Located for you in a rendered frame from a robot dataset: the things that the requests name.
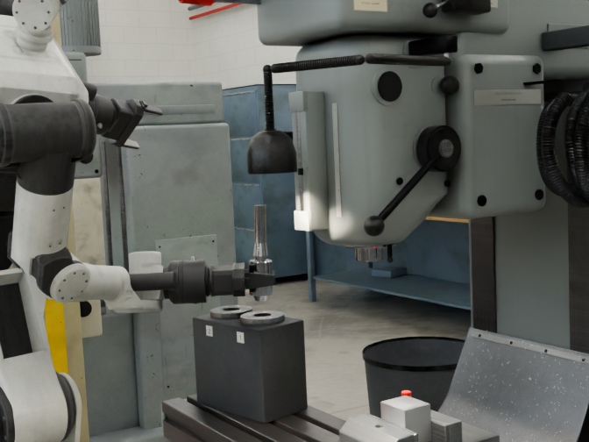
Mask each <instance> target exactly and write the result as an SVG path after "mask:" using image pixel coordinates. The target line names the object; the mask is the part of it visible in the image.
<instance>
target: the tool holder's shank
mask: <svg viewBox="0 0 589 442"><path fill-rule="evenodd" d="M254 242H255V243H254V248H253V256H255V260H256V261H264V260H266V256H268V251H267V244H266V205H263V204H259V205H254Z"/></svg>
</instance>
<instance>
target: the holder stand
mask: <svg viewBox="0 0 589 442"><path fill-rule="evenodd" d="M193 333H194V349H195V378H196V393H197V402H198V403H201V404H205V405H208V406H210V407H213V408H216V409H220V410H224V411H227V412H230V413H233V414H236V415H239V416H241V417H247V418H250V419H252V420H255V421H259V422H261V423H264V424H265V423H268V422H271V421H273V420H276V419H278V418H281V417H285V416H288V415H291V414H294V413H296V412H299V411H302V410H305V409H307V408H308V400H307V381H306V361H305V342H304V323H303V320H301V319H297V318H291V317H285V314H284V313H283V312H281V311H276V310H259V311H252V307H250V306H245V305H228V306H221V307H216V308H214V309H211V310H210V314H206V315H201V316H198V317H193Z"/></svg>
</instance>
